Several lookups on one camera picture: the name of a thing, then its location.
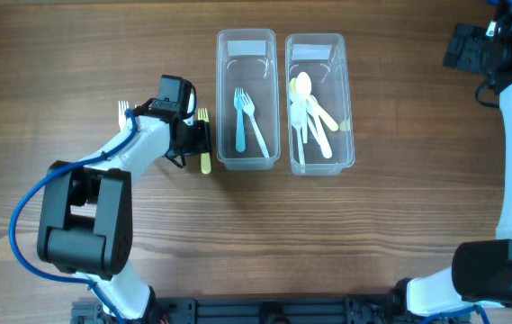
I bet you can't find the yellow plastic fork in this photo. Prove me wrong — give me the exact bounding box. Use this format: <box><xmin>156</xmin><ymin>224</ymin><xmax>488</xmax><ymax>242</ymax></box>
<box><xmin>198</xmin><ymin>108</ymin><xmax>211</xmax><ymax>175</ymax></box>

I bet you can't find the light blue plastic fork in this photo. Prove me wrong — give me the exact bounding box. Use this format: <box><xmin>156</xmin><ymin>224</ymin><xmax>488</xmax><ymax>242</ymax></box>
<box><xmin>234</xmin><ymin>88</ymin><xmax>246</xmax><ymax>152</ymax></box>

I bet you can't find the white plastic fork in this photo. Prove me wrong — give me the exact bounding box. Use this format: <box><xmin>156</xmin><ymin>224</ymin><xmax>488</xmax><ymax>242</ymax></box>
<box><xmin>118</xmin><ymin>101</ymin><xmax>130</xmax><ymax>131</ymax></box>
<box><xmin>241</xmin><ymin>88</ymin><xmax>270</xmax><ymax>158</ymax></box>

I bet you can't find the translucent white plastic spoon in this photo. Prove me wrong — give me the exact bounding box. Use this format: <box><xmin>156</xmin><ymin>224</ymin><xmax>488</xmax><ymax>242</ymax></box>
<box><xmin>295</xmin><ymin>72</ymin><xmax>311</xmax><ymax>144</ymax></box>

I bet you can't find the yellow plastic spoon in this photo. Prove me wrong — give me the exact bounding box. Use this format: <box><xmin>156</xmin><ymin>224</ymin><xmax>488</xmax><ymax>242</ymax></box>
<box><xmin>289</xmin><ymin>77</ymin><xmax>339</xmax><ymax>131</ymax></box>

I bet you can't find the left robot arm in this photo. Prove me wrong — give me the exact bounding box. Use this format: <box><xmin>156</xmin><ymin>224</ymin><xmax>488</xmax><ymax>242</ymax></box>
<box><xmin>37</xmin><ymin>75</ymin><xmax>211</xmax><ymax>323</ymax></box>

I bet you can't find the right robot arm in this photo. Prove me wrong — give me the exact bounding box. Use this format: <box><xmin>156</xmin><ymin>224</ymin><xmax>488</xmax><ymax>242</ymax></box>
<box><xmin>382</xmin><ymin>0</ymin><xmax>512</xmax><ymax>323</ymax></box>

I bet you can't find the left clear plastic container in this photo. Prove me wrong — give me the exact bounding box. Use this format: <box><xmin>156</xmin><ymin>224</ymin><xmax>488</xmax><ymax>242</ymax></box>
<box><xmin>217</xmin><ymin>29</ymin><xmax>281</xmax><ymax>171</ymax></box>

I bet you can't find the clear plastic container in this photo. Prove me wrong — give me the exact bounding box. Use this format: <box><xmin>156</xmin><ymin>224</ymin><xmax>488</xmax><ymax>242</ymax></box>
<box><xmin>217</xmin><ymin>29</ymin><xmax>281</xmax><ymax>171</ymax></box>
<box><xmin>285</xmin><ymin>33</ymin><xmax>355</xmax><ymax>176</ymax></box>

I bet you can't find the right clear plastic container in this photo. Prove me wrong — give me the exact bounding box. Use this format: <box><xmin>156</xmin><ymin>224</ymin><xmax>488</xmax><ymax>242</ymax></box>
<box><xmin>285</xmin><ymin>33</ymin><xmax>355</xmax><ymax>176</ymax></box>

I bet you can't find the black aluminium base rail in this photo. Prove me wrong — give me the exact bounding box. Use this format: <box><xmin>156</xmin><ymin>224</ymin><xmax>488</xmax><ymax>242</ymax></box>
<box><xmin>70</xmin><ymin>294</ymin><xmax>400</xmax><ymax>324</ymax></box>

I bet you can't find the left blue cable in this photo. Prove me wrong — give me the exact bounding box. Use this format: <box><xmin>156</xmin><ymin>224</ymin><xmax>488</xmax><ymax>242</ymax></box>
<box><xmin>8</xmin><ymin>107</ymin><xmax>139</xmax><ymax>324</ymax></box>

